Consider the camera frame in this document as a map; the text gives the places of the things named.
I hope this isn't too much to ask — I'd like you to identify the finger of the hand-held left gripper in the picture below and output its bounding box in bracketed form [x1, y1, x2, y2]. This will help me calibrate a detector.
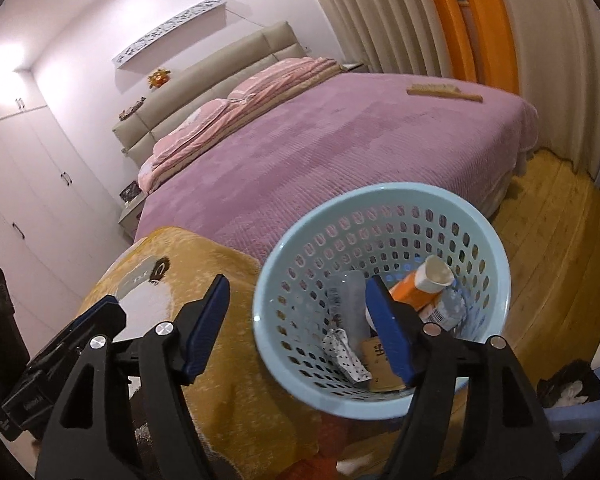
[27, 294, 128, 366]

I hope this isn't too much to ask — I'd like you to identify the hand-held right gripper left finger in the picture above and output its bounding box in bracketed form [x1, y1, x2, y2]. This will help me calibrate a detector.
[34, 274, 231, 480]

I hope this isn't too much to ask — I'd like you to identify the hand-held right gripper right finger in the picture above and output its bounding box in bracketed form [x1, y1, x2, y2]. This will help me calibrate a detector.
[364, 275, 566, 480]

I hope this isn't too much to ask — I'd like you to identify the brown cardboard box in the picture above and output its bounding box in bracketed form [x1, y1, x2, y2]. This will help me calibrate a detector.
[360, 337, 406, 393]

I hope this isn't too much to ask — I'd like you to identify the clear plastic cup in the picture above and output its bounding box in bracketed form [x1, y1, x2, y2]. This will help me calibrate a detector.
[327, 270, 376, 341]

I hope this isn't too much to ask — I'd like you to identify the white dotted wrapper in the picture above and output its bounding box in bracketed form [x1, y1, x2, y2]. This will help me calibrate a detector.
[322, 329, 372, 386]

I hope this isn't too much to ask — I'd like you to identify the orange and white tube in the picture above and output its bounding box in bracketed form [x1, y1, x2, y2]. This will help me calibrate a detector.
[389, 254, 456, 313]

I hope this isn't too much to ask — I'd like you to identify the clear plastic bottle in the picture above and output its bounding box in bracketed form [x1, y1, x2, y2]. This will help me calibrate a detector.
[420, 285, 468, 332]

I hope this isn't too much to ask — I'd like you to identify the light blue plastic basket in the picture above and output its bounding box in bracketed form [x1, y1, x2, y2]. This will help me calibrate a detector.
[252, 182, 512, 418]

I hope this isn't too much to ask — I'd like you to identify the yellow printed blanket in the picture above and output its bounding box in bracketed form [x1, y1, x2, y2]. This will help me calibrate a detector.
[77, 226, 461, 480]

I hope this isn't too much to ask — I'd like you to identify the white wardrobe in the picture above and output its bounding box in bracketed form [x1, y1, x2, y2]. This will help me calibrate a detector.
[0, 71, 131, 361]

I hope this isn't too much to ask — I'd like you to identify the black cloth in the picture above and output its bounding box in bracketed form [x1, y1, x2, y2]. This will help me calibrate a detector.
[537, 360, 600, 408]

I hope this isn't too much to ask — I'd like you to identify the bed with purple cover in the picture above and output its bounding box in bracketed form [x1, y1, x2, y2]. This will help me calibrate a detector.
[132, 71, 540, 266]

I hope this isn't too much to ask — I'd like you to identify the pink folded quilt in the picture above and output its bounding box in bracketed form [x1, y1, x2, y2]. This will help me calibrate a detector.
[137, 56, 343, 196]

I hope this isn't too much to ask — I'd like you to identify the dark ornament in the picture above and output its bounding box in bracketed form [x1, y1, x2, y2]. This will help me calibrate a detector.
[117, 97, 147, 122]

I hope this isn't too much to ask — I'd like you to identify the blue plastic stool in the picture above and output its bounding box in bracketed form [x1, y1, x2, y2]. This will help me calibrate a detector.
[540, 365, 600, 466]

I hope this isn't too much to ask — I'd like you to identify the wooden comb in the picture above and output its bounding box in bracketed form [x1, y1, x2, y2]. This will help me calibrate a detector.
[406, 82, 483, 105]

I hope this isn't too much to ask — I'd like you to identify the beige padded headboard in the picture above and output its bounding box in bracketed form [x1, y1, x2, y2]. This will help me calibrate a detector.
[111, 20, 303, 171]

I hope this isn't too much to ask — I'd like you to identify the beige curtain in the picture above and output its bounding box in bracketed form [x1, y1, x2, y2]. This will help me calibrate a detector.
[295, 0, 451, 81]
[500, 0, 600, 176]

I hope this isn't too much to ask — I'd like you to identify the white wall art panel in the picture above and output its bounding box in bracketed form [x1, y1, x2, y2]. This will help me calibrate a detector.
[111, 0, 228, 67]

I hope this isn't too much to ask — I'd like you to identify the orange door frame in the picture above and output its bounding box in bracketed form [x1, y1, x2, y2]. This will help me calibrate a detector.
[417, 0, 523, 96]

